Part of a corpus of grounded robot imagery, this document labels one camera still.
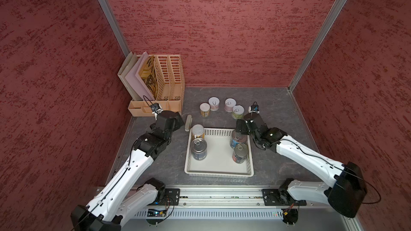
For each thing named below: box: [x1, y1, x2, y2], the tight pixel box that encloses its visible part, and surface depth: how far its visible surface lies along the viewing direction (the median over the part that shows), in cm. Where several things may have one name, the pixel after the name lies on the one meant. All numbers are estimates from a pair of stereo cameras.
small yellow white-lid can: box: [199, 102, 211, 118], surface depth 104 cm
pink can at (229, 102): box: [224, 97, 237, 113], surface depth 107 cm
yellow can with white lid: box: [191, 124, 205, 141], surface depth 84 cm
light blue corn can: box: [229, 129, 248, 149], surface depth 85 cm
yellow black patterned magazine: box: [139, 55, 158, 100], surface depth 103 cm
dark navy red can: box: [232, 143, 249, 165], surface depth 81 cm
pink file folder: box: [124, 51, 156, 102], surface depth 94 cm
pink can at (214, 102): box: [208, 96, 220, 112], surface depth 108 cm
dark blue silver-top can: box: [191, 137, 208, 161], surface depth 83 cm
